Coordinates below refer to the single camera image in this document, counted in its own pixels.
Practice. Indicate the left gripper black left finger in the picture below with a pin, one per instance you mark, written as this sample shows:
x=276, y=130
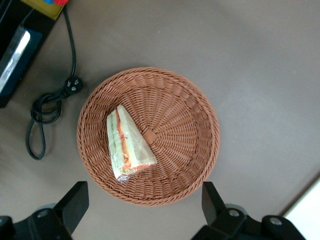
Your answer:
x=70, y=207

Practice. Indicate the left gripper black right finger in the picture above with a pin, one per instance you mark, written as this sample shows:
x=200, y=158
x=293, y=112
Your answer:
x=215, y=207

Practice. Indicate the beige plastic tray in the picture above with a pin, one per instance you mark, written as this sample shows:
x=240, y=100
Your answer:
x=307, y=215

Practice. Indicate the round brown wicker basket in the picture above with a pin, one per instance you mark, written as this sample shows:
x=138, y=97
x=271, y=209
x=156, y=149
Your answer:
x=180, y=120

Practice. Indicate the black machine with yellow panel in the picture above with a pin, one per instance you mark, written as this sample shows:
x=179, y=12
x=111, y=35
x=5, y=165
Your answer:
x=32, y=42

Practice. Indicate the triangular sandwich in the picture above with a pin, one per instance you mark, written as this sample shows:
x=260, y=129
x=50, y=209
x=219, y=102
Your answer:
x=125, y=142

